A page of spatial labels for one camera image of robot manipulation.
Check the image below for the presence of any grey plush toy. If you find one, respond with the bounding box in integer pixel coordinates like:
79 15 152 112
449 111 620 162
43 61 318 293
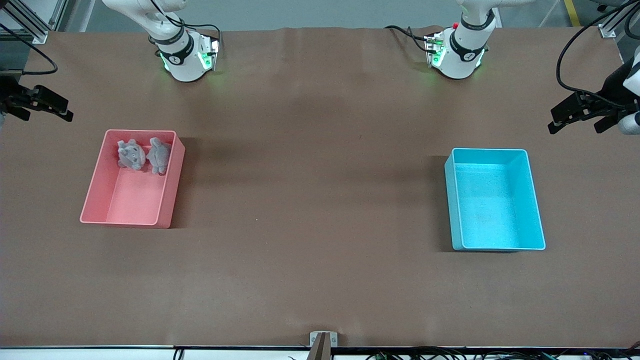
146 137 172 176
117 139 147 171

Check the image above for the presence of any blue plastic box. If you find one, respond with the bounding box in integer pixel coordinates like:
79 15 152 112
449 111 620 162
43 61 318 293
444 147 547 252

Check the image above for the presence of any pink plastic box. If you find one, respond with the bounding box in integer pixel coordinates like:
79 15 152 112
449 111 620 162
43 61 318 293
79 129 186 230

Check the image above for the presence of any brown table cover sheet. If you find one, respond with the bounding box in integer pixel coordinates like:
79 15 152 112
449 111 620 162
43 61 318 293
0 26 640 348

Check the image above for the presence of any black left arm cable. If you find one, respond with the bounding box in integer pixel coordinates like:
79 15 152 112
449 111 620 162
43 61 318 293
556 0 640 108

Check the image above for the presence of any aluminium frame profile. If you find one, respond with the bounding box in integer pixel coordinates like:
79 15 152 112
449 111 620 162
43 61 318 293
48 0 69 31
597 0 640 40
0 0 49 45

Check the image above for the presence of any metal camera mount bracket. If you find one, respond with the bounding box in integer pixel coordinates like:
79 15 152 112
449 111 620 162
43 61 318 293
309 330 339 360

